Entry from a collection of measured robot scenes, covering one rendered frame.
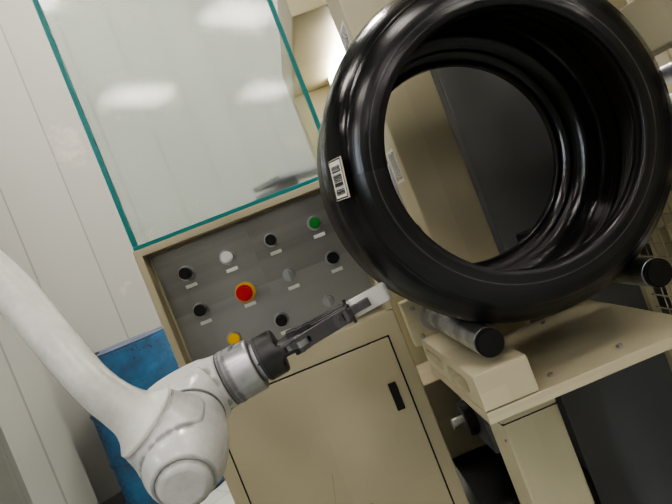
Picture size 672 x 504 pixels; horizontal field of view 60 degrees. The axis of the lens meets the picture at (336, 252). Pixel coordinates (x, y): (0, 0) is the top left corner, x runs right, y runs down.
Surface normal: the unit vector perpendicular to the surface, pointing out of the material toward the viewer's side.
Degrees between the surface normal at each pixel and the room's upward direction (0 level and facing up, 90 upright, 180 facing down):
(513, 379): 90
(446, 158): 90
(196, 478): 110
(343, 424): 90
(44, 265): 90
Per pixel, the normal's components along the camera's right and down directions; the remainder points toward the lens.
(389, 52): -0.08, -0.09
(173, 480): 0.33, 0.36
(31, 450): 0.66, -0.23
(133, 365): 0.37, -0.11
